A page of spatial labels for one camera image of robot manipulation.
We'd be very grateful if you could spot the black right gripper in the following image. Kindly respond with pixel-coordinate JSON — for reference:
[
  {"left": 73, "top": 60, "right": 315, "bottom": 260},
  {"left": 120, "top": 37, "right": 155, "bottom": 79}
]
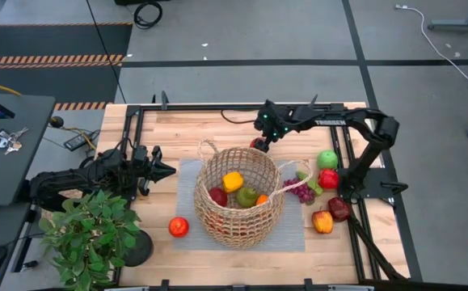
[{"left": 252, "top": 100, "right": 299, "bottom": 154}]

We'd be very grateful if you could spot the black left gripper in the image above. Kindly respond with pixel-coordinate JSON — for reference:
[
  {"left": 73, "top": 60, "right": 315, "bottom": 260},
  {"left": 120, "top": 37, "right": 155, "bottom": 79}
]
[{"left": 133, "top": 145, "right": 177, "bottom": 196}]

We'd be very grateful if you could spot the yellow bell pepper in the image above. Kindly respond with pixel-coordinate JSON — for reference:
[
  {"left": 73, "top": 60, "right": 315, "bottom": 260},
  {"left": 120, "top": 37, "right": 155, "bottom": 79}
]
[{"left": 221, "top": 171, "right": 245, "bottom": 194}]

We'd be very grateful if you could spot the green pear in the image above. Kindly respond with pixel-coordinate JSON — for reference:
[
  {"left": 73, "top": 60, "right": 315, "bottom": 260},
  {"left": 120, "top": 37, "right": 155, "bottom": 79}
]
[{"left": 235, "top": 186, "right": 259, "bottom": 209}]

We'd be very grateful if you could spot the red tomato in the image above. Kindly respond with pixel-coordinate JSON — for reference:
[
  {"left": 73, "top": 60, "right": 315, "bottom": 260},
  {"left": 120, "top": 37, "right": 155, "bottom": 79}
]
[{"left": 167, "top": 217, "right": 190, "bottom": 238}]

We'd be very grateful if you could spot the dark red apple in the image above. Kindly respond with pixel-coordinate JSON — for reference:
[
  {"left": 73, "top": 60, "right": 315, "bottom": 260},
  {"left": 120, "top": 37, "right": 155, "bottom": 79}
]
[{"left": 209, "top": 186, "right": 230, "bottom": 208}]

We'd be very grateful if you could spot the green apple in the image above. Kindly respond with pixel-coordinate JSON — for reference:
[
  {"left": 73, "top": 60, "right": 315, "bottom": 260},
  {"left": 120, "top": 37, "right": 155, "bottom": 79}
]
[{"left": 316, "top": 149, "right": 339, "bottom": 171}]

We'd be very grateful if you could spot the bright red apple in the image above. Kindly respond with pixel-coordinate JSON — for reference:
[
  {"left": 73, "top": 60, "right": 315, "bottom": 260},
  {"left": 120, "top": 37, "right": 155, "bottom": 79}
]
[{"left": 318, "top": 168, "right": 341, "bottom": 191}]

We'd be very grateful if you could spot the woven straw basket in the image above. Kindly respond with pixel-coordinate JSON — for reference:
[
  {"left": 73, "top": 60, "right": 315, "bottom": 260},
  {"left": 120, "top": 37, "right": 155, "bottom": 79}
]
[{"left": 192, "top": 139, "right": 314, "bottom": 251}]

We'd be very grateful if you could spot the grey woven placemat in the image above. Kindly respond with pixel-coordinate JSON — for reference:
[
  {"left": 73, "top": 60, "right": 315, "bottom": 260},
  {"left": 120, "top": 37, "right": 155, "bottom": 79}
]
[{"left": 173, "top": 158, "right": 306, "bottom": 252}]

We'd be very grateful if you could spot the purple grape bunch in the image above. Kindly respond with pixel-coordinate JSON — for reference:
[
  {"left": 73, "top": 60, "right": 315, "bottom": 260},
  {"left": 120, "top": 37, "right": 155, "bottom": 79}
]
[{"left": 283, "top": 170, "right": 324, "bottom": 206}]

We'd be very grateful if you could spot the black power adapter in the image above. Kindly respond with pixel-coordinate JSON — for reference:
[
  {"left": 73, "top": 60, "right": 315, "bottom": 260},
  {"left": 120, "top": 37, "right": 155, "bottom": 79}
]
[{"left": 63, "top": 129, "right": 99, "bottom": 153}]

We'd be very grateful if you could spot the round woven coaster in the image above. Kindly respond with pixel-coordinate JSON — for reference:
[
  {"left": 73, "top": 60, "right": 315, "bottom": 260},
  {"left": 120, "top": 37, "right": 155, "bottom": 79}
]
[{"left": 41, "top": 186, "right": 93, "bottom": 221}]

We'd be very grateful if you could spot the green potted plant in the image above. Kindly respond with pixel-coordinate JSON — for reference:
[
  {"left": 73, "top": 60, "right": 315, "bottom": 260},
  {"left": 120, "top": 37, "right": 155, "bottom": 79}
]
[{"left": 38, "top": 188, "right": 155, "bottom": 291}]

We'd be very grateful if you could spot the dark maroon fruit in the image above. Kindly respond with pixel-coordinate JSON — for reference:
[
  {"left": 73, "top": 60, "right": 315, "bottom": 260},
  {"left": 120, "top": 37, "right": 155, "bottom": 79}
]
[{"left": 327, "top": 196, "right": 352, "bottom": 223}]

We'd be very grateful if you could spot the black side desk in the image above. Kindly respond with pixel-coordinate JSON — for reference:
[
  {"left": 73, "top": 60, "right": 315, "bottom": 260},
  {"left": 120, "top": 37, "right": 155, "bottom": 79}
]
[{"left": 0, "top": 93, "right": 56, "bottom": 207}]

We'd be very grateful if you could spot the hazard-striped black floor mat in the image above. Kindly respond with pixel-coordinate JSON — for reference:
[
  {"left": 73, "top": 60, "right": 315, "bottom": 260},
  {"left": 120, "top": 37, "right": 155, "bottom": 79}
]
[{"left": 0, "top": 23, "right": 133, "bottom": 111}]

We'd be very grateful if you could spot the grey-legged workbench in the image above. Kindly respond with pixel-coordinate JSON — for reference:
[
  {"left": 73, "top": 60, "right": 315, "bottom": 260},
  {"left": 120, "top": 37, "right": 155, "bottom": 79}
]
[{"left": 427, "top": 0, "right": 468, "bottom": 33}]

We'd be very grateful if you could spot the black table frame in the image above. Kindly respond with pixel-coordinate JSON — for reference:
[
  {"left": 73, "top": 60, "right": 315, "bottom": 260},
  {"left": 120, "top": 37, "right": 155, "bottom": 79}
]
[{"left": 103, "top": 91, "right": 411, "bottom": 291}]

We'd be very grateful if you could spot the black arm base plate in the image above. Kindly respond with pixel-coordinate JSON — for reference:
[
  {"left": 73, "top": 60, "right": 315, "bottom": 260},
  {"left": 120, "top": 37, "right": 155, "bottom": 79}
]
[{"left": 336, "top": 167, "right": 409, "bottom": 200}]

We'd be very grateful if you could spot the coiled black cable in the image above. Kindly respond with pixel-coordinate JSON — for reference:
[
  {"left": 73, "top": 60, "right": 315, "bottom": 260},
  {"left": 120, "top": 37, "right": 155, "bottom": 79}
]
[{"left": 133, "top": 1, "right": 164, "bottom": 31}]

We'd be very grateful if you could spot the black diagonal frame strut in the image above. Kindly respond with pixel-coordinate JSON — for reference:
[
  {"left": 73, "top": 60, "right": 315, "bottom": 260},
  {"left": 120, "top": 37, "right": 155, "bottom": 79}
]
[{"left": 348, "top": 216, "right": 407, "bottom": 282}]

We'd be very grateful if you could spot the white floor cable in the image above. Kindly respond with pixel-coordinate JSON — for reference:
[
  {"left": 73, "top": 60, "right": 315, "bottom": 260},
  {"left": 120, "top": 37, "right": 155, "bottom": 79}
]
[{"left": 394, "top": 3, "right": 468, "bottom": 82}]

